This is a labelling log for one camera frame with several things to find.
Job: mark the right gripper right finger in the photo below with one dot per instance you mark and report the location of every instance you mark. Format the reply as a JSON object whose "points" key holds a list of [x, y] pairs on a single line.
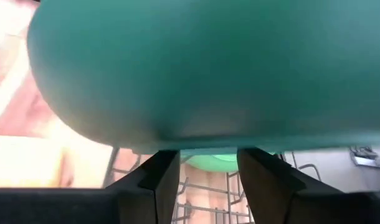
{"points": [[302, 208]]}

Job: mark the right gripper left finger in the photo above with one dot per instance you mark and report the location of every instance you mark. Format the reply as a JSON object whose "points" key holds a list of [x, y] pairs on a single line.
{"points": [[84, 207]]}

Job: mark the light green plate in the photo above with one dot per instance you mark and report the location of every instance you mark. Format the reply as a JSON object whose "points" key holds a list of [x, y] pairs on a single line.
{"points": [[215, 163]]}

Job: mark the teal plate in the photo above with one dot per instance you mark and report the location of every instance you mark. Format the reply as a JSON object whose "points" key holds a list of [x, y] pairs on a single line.
{"points": [[208, 62]]}

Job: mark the white power strip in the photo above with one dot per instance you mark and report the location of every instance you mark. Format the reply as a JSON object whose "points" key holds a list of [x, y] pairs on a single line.
{"points": [[370, 161]]}

